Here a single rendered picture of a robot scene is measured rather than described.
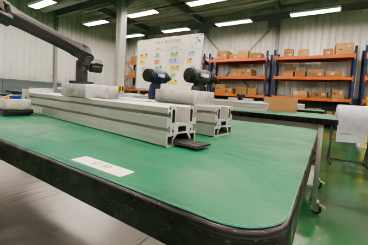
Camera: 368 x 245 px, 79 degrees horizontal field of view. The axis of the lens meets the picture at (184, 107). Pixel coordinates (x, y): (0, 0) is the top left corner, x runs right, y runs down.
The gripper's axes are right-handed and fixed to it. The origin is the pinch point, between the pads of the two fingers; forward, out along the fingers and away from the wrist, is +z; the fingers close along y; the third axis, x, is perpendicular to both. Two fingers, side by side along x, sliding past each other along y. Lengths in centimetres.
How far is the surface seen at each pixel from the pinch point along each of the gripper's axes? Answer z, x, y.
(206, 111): -1, -80, -3
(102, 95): -4, -51, -19
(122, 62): -122, 646, 484
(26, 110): 3.8, -19.3, -29.5
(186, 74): -13, -60, 11
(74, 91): -4, -45, -24
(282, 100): -5, -48, 190
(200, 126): 4, -79, -5
